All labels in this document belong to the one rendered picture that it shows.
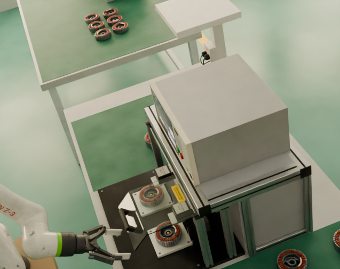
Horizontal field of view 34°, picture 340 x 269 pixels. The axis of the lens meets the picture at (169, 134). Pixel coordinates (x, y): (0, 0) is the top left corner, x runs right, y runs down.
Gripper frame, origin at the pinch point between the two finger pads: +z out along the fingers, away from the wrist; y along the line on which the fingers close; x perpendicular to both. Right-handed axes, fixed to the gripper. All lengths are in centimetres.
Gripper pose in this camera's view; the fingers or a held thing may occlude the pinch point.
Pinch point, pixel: (123, 244)
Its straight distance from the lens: 226.4
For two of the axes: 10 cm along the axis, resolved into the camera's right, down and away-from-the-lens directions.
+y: 3.1, 5.6, -7.7
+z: 9.0, 0.8, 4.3
